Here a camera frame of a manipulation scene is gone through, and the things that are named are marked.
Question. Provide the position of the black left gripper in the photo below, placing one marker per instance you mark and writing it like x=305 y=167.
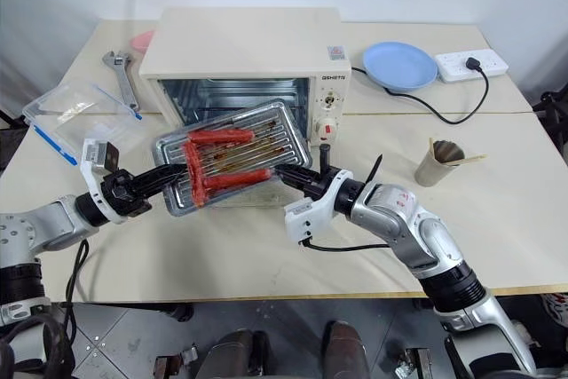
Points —
x=126 y=195

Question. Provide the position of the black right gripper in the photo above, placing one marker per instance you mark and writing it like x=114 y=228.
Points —
x=319 y=183

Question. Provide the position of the silver ridged baking tray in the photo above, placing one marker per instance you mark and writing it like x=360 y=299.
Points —
x=284 y=139

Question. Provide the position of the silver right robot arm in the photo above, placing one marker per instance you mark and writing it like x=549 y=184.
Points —
x=399 y=215

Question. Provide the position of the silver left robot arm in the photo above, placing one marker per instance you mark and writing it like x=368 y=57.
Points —
x=49 y=223

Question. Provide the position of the red sausage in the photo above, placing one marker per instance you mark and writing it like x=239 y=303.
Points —
x=239 y=178
x=219 y=135
x=195 y=175

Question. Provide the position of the cream toaster oven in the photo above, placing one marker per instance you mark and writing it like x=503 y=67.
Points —
x=244 y=41

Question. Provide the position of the clear plastic zip bag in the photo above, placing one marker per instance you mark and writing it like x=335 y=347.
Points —
x=106 y=130

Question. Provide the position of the silver adjustable wrench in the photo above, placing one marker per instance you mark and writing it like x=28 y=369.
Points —
x=124 y=81

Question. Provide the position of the small clear plastic bag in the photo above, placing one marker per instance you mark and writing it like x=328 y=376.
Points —
x=75 y=110

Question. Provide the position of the black table leg foot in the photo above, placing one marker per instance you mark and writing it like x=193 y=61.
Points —
x=179 y=312

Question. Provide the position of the steel cup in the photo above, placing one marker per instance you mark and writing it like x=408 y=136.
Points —
x=432 y=172

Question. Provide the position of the blue plate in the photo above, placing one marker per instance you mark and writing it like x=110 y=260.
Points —
x=399 y=64

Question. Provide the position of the wooden stick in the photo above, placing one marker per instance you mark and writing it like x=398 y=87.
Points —
x=470 y=159

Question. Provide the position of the dark brown rounded shape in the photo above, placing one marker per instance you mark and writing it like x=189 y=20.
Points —
x=346 y=350
x=239 y=354

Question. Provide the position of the white power strip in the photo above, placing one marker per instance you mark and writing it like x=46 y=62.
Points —
x=452 y=69

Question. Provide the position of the red and white printed object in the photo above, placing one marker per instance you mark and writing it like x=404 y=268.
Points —
x=555 y=307

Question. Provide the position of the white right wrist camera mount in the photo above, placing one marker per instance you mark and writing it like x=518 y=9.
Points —
x=306 y=219

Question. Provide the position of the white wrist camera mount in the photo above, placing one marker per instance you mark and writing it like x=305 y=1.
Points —
x=306 y=219
x=91 y=175

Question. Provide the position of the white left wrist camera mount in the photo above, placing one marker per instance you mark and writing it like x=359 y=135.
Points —
x=91 y=175

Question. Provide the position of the black metal frame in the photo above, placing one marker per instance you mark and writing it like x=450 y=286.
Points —
x=552 y=117

